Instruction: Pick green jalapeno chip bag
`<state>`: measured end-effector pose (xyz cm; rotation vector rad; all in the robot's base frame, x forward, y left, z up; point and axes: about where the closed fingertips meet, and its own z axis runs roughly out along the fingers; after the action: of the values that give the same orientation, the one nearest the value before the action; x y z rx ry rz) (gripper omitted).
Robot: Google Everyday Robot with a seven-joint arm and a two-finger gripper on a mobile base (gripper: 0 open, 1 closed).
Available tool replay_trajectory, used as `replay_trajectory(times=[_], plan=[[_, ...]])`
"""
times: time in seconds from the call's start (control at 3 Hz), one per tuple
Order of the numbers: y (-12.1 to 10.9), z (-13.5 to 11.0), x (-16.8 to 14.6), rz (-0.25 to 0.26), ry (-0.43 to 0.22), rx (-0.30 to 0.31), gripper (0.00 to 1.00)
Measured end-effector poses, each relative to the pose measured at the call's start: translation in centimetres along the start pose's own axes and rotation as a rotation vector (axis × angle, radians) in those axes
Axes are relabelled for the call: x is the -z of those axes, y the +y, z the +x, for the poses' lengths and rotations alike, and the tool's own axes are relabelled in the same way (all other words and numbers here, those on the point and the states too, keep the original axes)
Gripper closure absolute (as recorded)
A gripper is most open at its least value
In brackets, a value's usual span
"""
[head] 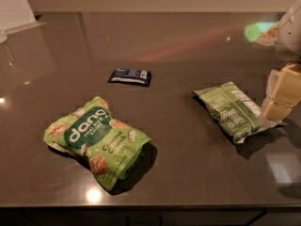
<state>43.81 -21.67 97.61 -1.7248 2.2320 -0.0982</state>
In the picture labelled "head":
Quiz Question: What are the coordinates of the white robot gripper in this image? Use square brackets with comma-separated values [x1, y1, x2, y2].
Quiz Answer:
[262, 0, 301, 121]

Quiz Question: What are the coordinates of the green jalapeno chip bag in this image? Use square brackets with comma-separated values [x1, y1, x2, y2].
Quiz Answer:
[193, 82, 279, 144]

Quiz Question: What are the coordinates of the green dang rice chips bag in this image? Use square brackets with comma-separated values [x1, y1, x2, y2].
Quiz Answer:
[44, 97, 151, 191]

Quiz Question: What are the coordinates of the dark blue snack packet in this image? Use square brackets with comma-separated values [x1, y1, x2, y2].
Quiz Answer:
[108, 68, 151, 87]

